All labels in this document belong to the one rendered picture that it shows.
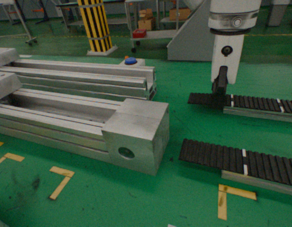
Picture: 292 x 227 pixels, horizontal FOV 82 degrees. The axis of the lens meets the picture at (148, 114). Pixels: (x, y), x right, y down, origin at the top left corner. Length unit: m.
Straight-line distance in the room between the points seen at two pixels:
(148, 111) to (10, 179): 0.30
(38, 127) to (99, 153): 0.14
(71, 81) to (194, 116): 0.38
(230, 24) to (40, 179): 0.45
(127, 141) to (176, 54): 0.57
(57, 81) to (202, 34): 0.55
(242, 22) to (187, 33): 0.41
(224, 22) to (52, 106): 0.41
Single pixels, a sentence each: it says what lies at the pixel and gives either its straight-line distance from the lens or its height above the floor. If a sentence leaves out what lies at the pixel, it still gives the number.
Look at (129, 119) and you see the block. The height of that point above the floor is 0.87.
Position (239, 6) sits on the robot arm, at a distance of 0.36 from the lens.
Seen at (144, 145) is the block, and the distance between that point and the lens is 0.27.
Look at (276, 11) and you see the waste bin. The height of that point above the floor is 0.30.
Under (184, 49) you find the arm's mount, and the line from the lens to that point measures 0.78.
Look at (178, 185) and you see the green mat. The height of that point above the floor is 0.78.
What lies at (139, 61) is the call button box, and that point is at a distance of 0.64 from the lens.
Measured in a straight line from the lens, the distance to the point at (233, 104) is 0.45.
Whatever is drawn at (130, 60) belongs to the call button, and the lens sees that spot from 0.62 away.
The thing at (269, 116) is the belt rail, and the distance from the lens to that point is 0.49.
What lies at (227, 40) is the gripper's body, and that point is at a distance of 0.37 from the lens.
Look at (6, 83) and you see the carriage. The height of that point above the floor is 0.89.
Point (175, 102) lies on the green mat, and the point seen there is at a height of 0.78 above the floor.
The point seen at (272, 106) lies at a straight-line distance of 0.48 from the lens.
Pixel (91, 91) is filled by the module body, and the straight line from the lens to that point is 0.55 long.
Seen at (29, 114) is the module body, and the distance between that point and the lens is 0.43.
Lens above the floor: 1.06
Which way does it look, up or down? 37 degrees down
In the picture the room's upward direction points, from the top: 6 degrees counter-clockwise
